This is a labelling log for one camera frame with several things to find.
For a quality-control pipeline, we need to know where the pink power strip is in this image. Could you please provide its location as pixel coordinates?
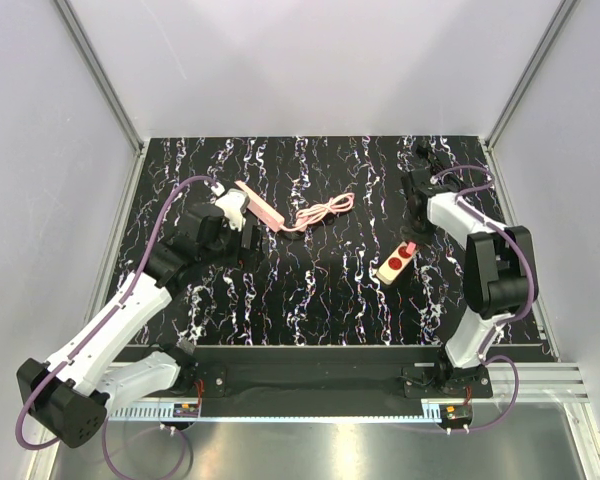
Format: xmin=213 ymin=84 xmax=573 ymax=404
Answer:
xmin=235 ymin=180 xmax=285 ymax=232

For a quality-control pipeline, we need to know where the beige red power strip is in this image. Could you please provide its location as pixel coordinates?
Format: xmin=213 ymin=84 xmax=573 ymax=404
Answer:
xmin=376 ymin=241 xmax=418 ymax=286

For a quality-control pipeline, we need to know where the pink cable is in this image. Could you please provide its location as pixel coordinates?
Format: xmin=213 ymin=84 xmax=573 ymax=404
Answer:
xmin=279 ymin=193 xmax=356 ymax=235

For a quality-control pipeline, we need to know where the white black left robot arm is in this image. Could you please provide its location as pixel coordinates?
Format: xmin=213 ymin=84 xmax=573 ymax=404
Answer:
xmin=16 ymin=189 xmax=263 ymax=448

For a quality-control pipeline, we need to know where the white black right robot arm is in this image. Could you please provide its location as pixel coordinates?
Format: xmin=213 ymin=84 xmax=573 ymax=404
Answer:
xmin=401 ymin=167 xmax=538 ymax=397

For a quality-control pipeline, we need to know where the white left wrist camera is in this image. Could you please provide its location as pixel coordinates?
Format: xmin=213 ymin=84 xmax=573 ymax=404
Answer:
xmin=210 ymin=182 xmax=249 ymax=231

